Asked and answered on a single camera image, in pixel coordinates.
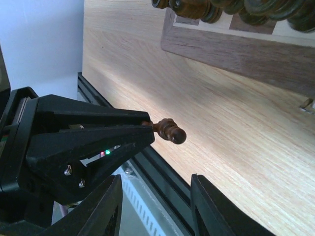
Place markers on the wooden chess board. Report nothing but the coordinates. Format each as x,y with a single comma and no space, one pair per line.
282,65

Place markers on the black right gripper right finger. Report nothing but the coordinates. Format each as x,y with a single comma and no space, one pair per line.
214,214

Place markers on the dark chess piece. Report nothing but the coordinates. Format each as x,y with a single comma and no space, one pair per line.
161,4
196,9
255,12
170,131
230,7
300,14

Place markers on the white slotted cable duct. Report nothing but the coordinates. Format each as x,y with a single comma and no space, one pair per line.
140,215

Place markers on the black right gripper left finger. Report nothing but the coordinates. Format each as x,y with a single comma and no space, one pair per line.
98,215

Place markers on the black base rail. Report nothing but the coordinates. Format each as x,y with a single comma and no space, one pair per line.
167,188

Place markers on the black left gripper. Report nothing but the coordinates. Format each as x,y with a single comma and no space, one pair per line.
72,162

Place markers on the metal board clasp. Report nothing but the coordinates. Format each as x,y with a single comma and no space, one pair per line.
308,106

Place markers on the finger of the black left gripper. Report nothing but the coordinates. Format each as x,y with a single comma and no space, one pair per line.
56,112

